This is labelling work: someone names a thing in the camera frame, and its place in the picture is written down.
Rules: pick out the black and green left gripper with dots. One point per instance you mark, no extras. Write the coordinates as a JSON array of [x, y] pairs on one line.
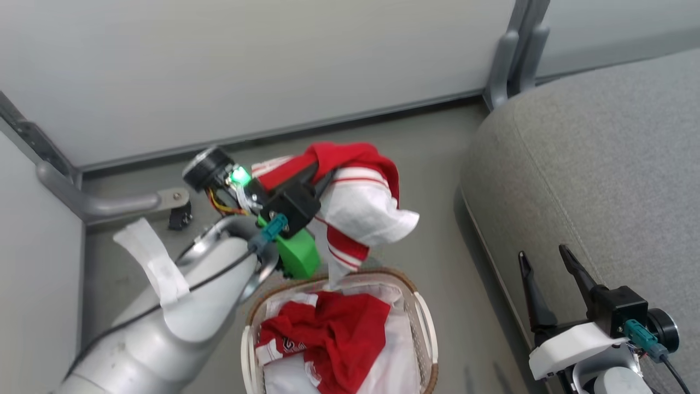
[[292, 208]]

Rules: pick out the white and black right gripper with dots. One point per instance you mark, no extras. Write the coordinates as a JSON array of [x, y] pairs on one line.
[[574, 345]]

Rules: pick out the red and white striped garment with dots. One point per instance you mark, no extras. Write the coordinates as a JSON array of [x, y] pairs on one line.
[[361, 213]]

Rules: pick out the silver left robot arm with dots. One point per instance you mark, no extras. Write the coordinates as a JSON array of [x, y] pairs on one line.
[[164, 339]]

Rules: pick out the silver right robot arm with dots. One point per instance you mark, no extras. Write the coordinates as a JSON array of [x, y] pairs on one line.
[[618, 383]]

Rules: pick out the white wicker laundry basket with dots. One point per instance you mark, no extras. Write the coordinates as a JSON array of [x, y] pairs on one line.
[[431, 334]]

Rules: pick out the red white clothes in basket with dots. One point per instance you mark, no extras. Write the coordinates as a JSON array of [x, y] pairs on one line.
[[402, 355]]

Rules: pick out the grey fabric sofa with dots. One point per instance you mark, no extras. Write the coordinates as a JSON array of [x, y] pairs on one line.
[[601, 164]]

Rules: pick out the black caster wheel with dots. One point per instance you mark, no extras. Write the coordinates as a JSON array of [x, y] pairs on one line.
[[180, 216]]

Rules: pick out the red printed garment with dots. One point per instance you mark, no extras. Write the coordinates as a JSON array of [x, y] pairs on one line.
[[339, 334]]

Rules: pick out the white tape strip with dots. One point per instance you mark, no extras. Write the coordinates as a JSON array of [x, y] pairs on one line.
[[158, 268]]

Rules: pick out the long grey partition foot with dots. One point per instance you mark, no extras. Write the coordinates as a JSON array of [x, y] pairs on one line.
[[104, 205]]

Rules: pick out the short grey partition foot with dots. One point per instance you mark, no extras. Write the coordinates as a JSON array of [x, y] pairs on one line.
[[502, 65], [535, 49]]

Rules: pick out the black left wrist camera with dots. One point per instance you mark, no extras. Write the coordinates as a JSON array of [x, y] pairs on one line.
[[206, 167]]

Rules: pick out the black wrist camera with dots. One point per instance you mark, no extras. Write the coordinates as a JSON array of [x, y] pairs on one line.
[[666, 328], [206, 167]]

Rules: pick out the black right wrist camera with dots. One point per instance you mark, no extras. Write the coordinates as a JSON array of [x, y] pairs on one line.
[[666, 328]]

